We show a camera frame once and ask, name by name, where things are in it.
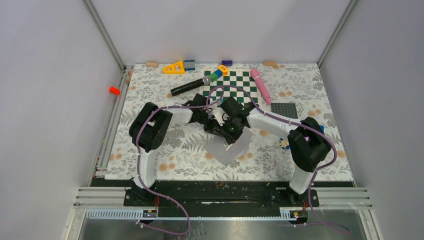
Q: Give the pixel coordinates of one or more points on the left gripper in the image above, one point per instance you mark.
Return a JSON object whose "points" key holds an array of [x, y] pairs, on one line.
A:
{"points": [[212, 127]]}

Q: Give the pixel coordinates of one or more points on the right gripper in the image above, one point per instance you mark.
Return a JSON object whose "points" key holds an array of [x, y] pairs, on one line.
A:
{"points": [[230, 138]]}

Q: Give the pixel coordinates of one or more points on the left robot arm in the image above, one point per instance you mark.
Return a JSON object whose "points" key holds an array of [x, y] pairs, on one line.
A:
{"points": [[149, 129]]}

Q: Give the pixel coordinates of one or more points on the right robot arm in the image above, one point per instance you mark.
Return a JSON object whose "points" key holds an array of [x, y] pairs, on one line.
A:
{"points": [[306, 140]]}

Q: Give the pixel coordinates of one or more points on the floral table cloth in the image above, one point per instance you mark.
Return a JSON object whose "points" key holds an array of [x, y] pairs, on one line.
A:
{"points": [[182, 155]]}

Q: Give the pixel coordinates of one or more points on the green white chessboard mat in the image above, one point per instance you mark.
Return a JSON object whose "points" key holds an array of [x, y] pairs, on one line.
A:
{"points": [[236, 83]]}

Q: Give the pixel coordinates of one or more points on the black toy microphone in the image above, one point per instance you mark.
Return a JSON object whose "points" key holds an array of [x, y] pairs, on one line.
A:
{"points": [[204, 81]]}

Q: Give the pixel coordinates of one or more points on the beige toy car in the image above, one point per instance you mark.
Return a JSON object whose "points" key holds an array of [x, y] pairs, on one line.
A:
{"points": [[284, 144]]}

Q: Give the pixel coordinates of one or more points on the grey lego baseplate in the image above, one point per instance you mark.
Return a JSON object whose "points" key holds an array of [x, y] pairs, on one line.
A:
{"points": [[288, 110]]}

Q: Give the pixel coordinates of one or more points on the blue lego brick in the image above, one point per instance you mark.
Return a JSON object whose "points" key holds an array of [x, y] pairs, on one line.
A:
{"points": [[189, 65]]}

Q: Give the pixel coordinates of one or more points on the purple lego brick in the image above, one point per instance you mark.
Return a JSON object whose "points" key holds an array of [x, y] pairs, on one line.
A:
{"points": [[227, 62]]}

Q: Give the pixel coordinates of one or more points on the yellow triangle toy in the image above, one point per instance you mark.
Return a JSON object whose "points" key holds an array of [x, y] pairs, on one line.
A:
{"points": [[175, 68]]}

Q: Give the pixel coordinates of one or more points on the wooden cylinder block right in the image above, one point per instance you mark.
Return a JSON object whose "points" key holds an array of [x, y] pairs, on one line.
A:
{"points": [[271, 64]]}

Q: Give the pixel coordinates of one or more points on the wooden cylinder block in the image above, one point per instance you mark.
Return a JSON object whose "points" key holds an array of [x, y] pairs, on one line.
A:
{"points": [[151, 64], [271, 64]]}

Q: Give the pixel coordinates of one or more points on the wooden cylinder block left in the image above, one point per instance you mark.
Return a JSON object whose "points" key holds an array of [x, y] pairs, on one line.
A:
{"points": [[151, 64]]}

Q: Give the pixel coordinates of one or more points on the orange cap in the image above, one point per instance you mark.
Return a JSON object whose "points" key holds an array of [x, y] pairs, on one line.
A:
{"points": [[115, 91]]}

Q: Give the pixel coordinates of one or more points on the colourful block chain toy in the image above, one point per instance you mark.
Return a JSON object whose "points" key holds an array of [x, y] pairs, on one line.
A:
{"points": [[221, 71]]}

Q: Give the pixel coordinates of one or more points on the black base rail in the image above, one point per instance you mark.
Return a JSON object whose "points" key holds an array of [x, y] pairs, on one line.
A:
{"points": [[210, 198]]}

